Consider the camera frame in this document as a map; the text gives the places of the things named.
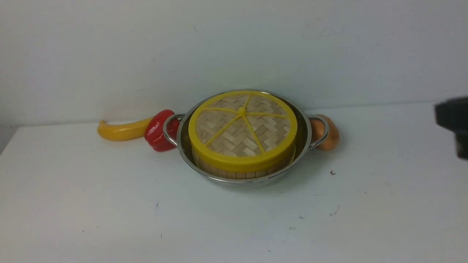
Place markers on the brown potato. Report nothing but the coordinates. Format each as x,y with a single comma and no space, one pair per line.
332,140

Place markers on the yellow banana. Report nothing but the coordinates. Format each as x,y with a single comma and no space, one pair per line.
123,132

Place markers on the stainless steel pot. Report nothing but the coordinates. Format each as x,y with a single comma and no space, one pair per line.
175,130

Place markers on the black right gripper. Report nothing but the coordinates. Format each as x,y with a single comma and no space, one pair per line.
452,115

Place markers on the bamboo steamer basket yellow rim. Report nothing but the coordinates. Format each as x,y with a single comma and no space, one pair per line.
236,174

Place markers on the bamboo steamer lid yellow rim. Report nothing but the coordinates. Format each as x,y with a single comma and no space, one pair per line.
243,129

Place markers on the red bell pepper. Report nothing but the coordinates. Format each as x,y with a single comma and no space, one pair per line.
154,135

